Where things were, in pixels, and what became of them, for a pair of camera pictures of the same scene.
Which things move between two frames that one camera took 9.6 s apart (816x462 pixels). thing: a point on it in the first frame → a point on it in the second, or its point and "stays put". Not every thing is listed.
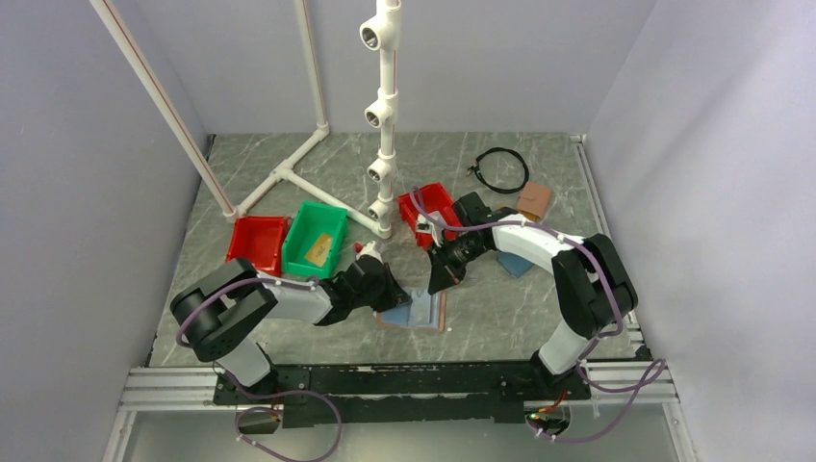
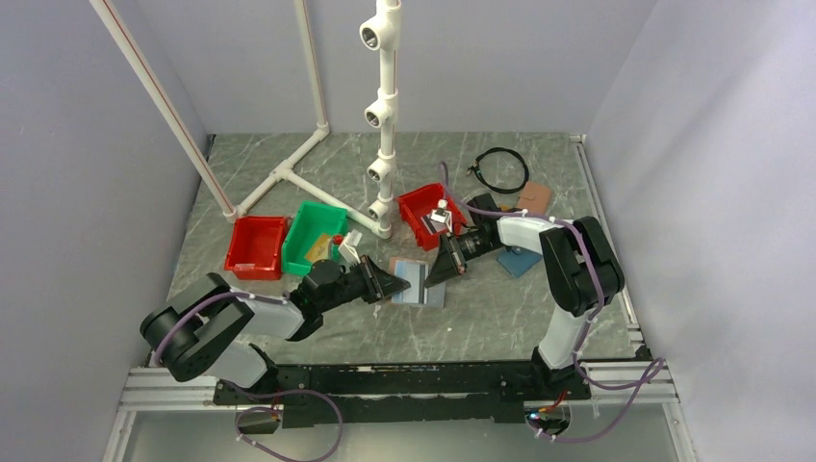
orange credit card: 319,250 stays put
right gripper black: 443,274 stays put
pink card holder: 535,198 stays put
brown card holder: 425,312 → 416,272
